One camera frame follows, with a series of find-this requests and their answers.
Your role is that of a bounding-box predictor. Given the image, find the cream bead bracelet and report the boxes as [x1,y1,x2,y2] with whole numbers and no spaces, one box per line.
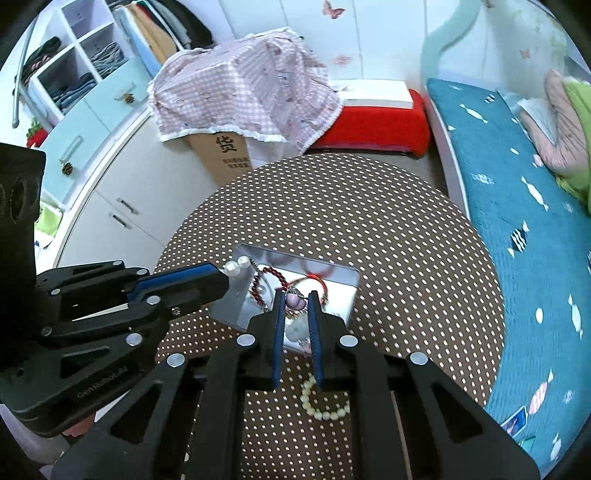
[300,375,350,419]

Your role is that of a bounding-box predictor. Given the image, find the pink checkered cloth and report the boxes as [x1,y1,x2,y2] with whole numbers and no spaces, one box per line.
[148,28,345,156]

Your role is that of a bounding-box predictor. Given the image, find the silver metal tin box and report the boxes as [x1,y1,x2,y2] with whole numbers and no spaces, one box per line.
[208,244,361,356]

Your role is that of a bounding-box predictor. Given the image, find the red cord bracelet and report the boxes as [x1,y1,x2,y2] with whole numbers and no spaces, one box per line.
[288,271,331,308]

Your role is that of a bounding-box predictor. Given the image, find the teal drawer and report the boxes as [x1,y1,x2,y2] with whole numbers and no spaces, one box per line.
[39,111,114,206]
[76,55,153,140]

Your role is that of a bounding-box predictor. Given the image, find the white bed frame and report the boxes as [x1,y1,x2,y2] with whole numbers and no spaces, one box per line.
[419,0,573,219]

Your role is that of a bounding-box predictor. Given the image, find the white book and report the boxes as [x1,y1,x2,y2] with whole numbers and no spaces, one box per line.
[330,79,415,111]

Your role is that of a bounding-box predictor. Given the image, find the pale jade pendant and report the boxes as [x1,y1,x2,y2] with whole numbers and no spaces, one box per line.
[283,318,310,345]

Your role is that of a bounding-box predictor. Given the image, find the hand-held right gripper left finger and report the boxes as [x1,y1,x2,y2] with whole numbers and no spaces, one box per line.
[51,290,287,480]

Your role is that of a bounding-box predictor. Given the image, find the green blanket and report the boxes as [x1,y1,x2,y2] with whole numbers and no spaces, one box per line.
[554,76,591,209]

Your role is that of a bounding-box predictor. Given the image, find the white pearl bracelet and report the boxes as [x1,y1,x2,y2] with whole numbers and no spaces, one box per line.
[224,257,269,306]

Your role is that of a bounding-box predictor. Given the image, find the folded blue jeans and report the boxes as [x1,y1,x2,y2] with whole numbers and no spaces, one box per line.
[48,74,98,112]

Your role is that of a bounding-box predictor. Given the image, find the red covered stool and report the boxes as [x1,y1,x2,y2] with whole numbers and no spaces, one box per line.
[307,89,431,159]

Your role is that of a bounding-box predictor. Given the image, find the cardboard box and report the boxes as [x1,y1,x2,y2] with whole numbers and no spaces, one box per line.
[186,129,253,188]

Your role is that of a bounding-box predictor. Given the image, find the pink blanket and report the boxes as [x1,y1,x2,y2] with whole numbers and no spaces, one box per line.
[522,69,585,179]

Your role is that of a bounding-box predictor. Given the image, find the dark folded clothes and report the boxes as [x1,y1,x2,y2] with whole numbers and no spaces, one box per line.
[21,36,64,82]

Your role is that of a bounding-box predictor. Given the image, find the smartphone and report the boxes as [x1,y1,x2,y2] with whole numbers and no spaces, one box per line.
[501,407,528,435]

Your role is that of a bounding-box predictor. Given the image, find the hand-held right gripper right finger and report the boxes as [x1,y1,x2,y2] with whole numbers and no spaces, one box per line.
[307,290,541,480]

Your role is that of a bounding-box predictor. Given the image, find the hanging clothes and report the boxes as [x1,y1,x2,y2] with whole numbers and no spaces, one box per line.
[111,0,216,79]

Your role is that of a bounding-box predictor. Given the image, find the green packet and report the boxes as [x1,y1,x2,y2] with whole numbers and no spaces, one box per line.
[34,205,66,241]

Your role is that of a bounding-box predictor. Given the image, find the white cloth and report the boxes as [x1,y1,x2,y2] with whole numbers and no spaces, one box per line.
[516,97,562,147]

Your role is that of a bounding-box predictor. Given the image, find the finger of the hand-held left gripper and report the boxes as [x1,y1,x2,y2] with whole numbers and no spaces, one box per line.
[41,287,230,357]
[37,261,230,320]

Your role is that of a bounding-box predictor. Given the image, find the folded grey jeans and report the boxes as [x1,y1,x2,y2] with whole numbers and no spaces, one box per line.
[90,41,125,77]

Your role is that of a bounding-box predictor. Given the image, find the teal printed bedsheet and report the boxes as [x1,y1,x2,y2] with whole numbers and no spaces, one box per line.
[425,78,591,479]

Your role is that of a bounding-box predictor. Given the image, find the dark red bead bracelet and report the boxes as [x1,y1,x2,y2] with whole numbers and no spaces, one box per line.
[249,264,290,309]

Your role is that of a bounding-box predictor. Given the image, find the red ornament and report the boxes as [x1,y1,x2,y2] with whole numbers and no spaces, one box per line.
[25,117,49,149]

